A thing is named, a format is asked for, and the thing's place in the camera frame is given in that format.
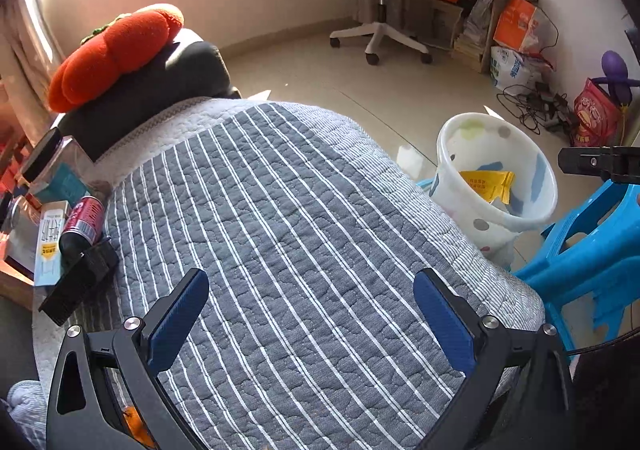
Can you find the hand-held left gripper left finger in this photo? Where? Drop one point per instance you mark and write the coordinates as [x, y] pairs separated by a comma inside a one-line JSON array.
[[177, 320]]

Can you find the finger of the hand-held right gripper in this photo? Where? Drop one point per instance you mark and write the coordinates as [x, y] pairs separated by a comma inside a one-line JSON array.
[[590, 161]]

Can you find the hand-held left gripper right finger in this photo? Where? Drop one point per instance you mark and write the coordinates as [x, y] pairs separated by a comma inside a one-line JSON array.
[[445, 325]]

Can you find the white spotted plastic bin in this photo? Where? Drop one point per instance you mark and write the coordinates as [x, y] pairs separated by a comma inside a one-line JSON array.
[[480, 230]]

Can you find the yellow wrapper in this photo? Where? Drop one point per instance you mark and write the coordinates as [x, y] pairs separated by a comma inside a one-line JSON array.
[[485, 182]]

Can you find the black plastic tray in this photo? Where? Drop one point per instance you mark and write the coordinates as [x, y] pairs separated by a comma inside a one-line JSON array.
[[80, 275]]

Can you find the orange toy piece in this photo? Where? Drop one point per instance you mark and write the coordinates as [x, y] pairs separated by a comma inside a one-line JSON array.
[[135, 422]]

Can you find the red drink can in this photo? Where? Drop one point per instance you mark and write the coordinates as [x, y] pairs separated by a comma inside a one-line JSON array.
[[82, 220]]

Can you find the light blue carton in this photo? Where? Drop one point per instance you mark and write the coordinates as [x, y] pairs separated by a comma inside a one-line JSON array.
[[50, 250]]

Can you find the red printed bag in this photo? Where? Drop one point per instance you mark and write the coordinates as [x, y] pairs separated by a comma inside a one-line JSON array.
[[595, 115]]

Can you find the purple balloon toy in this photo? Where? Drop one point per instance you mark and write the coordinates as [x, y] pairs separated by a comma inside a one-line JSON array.
[[614, 65]]

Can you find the blue plastic stool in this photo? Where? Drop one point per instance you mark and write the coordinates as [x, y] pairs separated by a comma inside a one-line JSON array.
[[590, 260]]

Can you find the white plastic bag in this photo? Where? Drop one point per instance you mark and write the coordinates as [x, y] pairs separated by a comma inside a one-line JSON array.
[[510, 70]]

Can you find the light blue plastic tray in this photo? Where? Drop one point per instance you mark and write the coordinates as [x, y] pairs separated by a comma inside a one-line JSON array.
[[425, 183]]

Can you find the grey striped quilt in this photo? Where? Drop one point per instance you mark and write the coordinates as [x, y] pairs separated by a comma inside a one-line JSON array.
[[300, 230]]

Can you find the orange and white box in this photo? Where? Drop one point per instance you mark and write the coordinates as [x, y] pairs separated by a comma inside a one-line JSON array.
[[517, 22]]

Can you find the grey fleece garment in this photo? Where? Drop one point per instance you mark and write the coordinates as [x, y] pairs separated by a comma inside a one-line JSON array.
[[25, 400]]

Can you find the clear jar with black lid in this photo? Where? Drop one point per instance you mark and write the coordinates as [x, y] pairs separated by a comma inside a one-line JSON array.
[[22, 240]]

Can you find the dark cloth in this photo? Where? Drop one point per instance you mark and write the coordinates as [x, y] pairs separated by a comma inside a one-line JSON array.
[[610, 400]]

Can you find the clear plastic bag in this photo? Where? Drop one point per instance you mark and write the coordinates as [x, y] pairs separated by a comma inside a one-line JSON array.
[[480, 15]]

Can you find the black-lidded jar with blue label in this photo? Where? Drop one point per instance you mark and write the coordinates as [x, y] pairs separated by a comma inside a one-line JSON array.
[[65, 175]]

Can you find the dark grey seat cushion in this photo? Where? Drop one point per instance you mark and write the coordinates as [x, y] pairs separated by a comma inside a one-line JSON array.
[[175, 75]]

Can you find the orange pumpkin cushion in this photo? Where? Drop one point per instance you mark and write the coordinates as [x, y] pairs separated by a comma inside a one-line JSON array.
[[110, 60]]

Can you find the beige curtain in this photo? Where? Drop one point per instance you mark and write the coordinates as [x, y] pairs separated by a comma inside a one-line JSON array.
[[25, 55]]

